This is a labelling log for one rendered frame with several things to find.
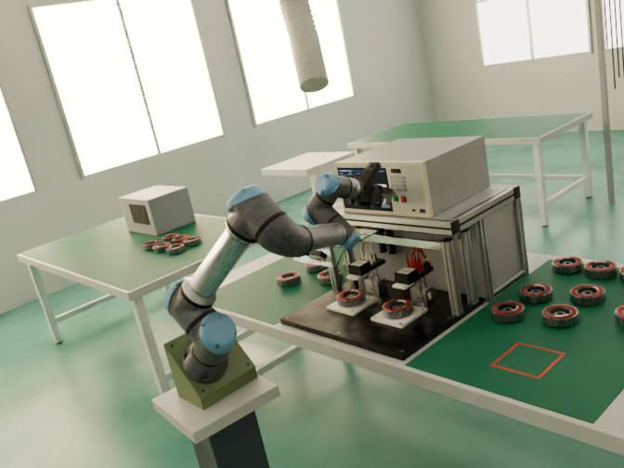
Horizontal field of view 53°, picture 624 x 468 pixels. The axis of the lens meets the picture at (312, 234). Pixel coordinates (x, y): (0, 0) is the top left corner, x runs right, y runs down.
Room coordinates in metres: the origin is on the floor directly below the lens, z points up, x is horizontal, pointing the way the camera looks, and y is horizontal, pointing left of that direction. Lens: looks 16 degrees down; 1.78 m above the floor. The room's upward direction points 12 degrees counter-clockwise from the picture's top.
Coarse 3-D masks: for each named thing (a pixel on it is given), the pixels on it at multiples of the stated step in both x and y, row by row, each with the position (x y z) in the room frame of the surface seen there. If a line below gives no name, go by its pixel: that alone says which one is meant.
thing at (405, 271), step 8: (400, 272) 2.17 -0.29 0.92; (408, 272) 2.16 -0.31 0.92; (416, 272) 2.17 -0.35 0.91; (424, 272) 2.19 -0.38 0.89; (400, 280) 2.16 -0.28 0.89; (408, 280) 2.13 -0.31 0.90; (416, 280) 2.23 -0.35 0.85; (424, 280) 2.20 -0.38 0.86; (400, 288) 2.14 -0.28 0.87; (424, 288) 2.20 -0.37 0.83
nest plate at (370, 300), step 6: (366, 300) 2.31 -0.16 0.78; (372, 300) 2.29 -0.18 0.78; (378, 300) 2.31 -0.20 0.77; (330, 306) 2.32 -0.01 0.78; (336, 306) 2.31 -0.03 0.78; (342, 306) 2.29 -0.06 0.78; (354, 306) 2.27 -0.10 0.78; (360, 306) 2.26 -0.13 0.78; (366, 306) 2.26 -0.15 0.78; (342, 312) 2.26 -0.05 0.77; (348, 312) 2.23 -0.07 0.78; (354, 312) 2.22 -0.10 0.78
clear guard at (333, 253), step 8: (360, 232) 2.30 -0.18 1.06; (368, 232) 2.28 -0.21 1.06; (376, 232) 2.27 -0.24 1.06; (328, 248) 2.21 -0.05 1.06; (336, 248) 2.18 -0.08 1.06; (304, 256) 2.28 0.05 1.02; (312, 256) 2.24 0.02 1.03; (328, 256) 2.18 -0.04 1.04; (336, 256) 2.15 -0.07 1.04; (312, 264) 2.22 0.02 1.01; (320, 264) 2.19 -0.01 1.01; (328, 264) 2.16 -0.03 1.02; (336, 264) 2.13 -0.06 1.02
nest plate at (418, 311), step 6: (414, 306) 2.15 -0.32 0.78; (420, 306) 2.14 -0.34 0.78; (414, 312) 2.11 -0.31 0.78; (420, 312) 2.10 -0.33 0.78; (372, 318) 2.13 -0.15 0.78; (378, 318) 2.12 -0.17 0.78; (384, 318) 2.11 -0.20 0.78; (390, 318) 2.10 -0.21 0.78; (396, 318) 2.08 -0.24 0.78; (402, 318) 2.08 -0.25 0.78; (408, 318) 2.07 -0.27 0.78; (414, 318) 2.07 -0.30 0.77; (390, 324) 2.07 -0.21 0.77; (396, 324) 2.04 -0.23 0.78; (402, 324) 2.03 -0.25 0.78
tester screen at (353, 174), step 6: (342, 174) 2.44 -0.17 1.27; (348, 174) 2.41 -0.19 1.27; (354, 174) 2.39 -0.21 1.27; (360, 174) 2.36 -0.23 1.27; (378, 174) 2.29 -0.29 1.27; (384, 174) 2.27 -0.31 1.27; (378, 180) 2.30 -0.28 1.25; (384, 180) 2.27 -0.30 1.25; (348, 204) 2.44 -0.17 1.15; (390, 204) 2.26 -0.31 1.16
